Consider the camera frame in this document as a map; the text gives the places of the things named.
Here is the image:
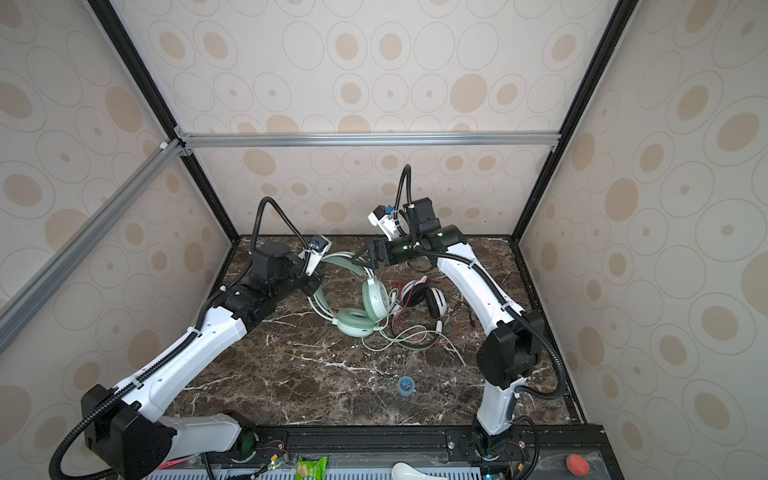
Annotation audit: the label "diagonal aluminium rail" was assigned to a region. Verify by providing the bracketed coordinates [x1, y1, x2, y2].
[1, 139, 181, 350]

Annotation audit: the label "black vertical frame post left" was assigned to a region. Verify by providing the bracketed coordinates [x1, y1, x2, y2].
[86, 0, 240, 244]

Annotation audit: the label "red round button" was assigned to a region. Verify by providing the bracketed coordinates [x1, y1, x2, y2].
[566, 454, 591, 477]

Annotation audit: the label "white spoon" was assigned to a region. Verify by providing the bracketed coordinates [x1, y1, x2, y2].
[391, 462, 447, 480]

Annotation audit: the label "green snack packet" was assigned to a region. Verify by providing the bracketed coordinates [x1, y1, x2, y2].
[295, 457, 328, 480]

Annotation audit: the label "black vertical frame post right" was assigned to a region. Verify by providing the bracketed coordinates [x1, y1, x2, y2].
[511, 0, 640, 244]

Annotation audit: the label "mint green headphone cable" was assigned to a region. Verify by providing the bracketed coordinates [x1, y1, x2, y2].
[359, 287, 467, 366]

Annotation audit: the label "black vertical frame post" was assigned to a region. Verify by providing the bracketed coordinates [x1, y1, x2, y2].
[86, 0, 240, 244]
[511, 0, 640, 244]

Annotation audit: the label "horizontal aluminium rail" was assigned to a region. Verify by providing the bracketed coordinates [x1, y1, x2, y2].
[180, 131, 561, 148]

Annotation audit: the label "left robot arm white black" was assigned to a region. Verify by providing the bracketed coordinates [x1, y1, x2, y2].
[48, 196, 331, 479]

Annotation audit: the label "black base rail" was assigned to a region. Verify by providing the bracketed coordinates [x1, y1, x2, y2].
[143, 423, 625, 480]

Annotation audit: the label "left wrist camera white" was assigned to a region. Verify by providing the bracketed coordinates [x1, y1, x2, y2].
[305, 234, 331, 276]

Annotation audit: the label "white black red headphones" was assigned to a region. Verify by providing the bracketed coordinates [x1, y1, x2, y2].
[400, 275, 449, 319]

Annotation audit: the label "mint green headphones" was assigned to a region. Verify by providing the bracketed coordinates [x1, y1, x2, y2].
[308, 251, 397, 338]

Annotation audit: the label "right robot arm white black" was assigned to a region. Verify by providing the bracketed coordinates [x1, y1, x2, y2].
[352, 166, 567, 457]

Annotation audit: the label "small blue tape roll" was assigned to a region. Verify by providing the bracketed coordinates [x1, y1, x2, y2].
[397, 376, 415, 397]

